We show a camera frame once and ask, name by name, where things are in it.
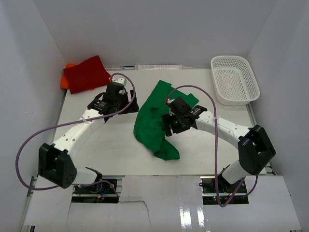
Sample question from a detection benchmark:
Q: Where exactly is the white perforated plastic basket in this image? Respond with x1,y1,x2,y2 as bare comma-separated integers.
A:
211,56,260,106

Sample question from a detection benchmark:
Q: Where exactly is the folded orange t shirt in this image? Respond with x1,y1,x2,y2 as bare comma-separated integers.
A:
60,63,75,89

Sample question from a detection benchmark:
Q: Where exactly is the green t shirt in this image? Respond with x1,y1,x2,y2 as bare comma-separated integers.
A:
133,80,200,161

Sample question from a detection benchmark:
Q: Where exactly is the folded red t shirt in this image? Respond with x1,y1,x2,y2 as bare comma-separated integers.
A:
63,56,111,94

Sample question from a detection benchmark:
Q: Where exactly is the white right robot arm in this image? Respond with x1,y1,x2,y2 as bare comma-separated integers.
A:
162,97,276,191

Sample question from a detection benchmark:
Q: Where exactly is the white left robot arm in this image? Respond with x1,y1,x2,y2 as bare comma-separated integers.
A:
38,78,139,189

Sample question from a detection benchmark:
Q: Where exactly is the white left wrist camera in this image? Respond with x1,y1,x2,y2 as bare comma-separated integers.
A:
113,77,127,86

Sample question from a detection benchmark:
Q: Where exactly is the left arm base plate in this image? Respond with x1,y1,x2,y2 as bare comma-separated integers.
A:
71,182,119,203

